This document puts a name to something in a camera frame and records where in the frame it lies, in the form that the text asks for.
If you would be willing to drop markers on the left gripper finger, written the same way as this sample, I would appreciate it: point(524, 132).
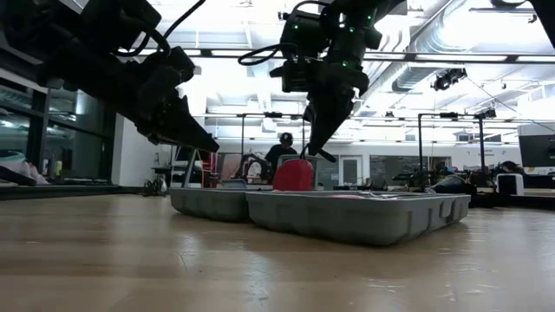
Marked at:
point(186, 132)

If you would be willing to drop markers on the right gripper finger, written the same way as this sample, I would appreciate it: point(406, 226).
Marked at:
point(329, 128)

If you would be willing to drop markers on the grey plastic tool case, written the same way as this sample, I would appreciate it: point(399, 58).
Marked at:
point(347, 216)

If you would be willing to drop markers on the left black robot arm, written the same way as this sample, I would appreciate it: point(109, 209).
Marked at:
point(43, 26)

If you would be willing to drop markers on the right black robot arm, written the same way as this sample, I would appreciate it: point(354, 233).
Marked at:
point(360, 8)

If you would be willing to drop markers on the black background robot arm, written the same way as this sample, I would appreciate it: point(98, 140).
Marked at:
point(253, 164)

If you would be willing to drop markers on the black monitor on stand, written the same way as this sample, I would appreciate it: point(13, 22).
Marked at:
point(206, 158)

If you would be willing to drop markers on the grey angled stand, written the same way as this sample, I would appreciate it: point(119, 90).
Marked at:
point(191, 171)

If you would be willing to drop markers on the person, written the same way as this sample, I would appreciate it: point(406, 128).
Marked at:
point(282, 149)

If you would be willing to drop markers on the black ceiling track light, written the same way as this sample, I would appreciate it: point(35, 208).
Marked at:
point(448, 79)

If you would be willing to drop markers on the white green bundle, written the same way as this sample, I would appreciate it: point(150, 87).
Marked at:
point(17, 167)

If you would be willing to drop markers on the black background tripod stand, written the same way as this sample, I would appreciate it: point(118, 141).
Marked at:
point(482, 147)

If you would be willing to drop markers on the white black small box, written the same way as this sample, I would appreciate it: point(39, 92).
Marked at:
point(511, 183)

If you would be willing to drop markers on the black wide monitor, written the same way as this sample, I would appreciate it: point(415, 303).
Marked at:
point(537, 149)

